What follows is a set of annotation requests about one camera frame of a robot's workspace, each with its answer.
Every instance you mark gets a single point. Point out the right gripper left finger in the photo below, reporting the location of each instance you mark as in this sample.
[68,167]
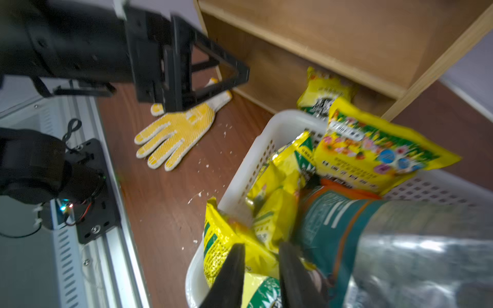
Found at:
[227,290]

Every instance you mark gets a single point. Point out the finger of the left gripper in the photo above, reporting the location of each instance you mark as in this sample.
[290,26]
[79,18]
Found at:
[201,54]

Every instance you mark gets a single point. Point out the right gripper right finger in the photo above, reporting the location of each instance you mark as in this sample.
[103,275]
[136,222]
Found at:
[297,288]

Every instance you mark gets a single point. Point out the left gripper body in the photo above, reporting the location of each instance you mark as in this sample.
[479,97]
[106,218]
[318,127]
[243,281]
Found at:
[160,57]

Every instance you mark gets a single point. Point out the yellow packet bottom shelf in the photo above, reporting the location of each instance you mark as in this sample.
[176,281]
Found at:
[261,280]
[322,90]

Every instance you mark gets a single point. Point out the yellow packet shelf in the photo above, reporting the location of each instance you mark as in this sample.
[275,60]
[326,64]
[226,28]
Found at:
[322,90]
[289,167]
[276,219]
[365,152]
[261,280]

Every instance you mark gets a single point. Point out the yellow packet shelf back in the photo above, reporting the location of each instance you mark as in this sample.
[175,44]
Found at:
[276,219]

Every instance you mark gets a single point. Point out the green yellow fertilizer bag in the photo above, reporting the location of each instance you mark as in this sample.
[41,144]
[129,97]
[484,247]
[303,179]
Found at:
[414,254]

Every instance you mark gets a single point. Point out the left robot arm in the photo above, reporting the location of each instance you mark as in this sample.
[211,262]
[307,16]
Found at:
[76,49]

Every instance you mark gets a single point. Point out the wooden three-tier shelf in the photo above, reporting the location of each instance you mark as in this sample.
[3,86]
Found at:
[393,50]

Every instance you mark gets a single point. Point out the yellow knit work glove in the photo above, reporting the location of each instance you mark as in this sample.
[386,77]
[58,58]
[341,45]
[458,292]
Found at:
[167,140]

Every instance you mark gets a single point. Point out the left controller board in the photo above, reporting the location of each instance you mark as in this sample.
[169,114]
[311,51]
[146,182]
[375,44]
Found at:
[62,213]

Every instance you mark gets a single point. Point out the aluminium mounting rail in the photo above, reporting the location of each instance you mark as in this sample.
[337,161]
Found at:
[104,272]

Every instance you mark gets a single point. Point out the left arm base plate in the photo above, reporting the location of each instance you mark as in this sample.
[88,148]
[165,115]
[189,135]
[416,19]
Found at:
[95,209]

